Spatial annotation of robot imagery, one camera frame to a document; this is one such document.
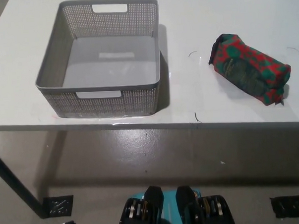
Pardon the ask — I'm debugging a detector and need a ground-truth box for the red green coffee bean bag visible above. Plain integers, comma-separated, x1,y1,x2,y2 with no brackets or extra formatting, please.
207,31,294,111

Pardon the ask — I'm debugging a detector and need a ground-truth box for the black metal table leg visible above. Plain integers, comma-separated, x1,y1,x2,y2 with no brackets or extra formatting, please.
0,145,50,221

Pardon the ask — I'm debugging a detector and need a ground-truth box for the grey perforated plastic basket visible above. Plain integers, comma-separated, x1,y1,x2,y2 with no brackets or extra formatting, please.
31,0,164,121

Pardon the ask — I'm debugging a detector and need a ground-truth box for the black floor tape patch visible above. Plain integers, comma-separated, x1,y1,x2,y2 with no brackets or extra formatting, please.
269,195,299,220
41,195,76,219

